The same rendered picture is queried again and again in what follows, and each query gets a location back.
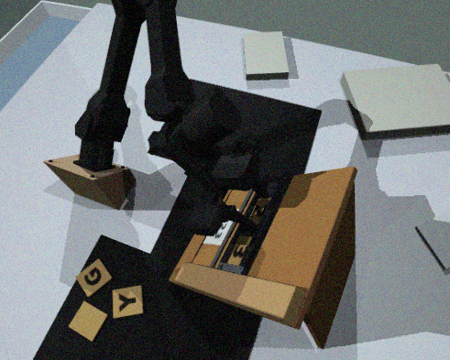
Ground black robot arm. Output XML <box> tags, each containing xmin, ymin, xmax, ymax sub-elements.
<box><xmin>73</xmin><ymin>0</ymin><xmax>260</xmax><ymax>196</ymax></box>

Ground white paper ticket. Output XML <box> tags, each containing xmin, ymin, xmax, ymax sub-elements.
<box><xmin>203</xmin><ymin>221</ymin><xmax>232</xmax><ymax>245</ymax></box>

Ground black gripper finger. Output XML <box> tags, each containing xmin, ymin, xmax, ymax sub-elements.
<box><xmin>223</xmin><ymin>205</ymin><xmax>256</xmax><ymax>227</ymax></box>
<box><xmin>252</xmin><ymin>157</ymin><xmax>270</xmax><ymax>198</ymax></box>

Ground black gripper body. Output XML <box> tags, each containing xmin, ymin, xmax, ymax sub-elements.
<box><xmin>184</xmin><ymin>134</ymin><xmax>266</xmax><ymax>236</ymax></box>

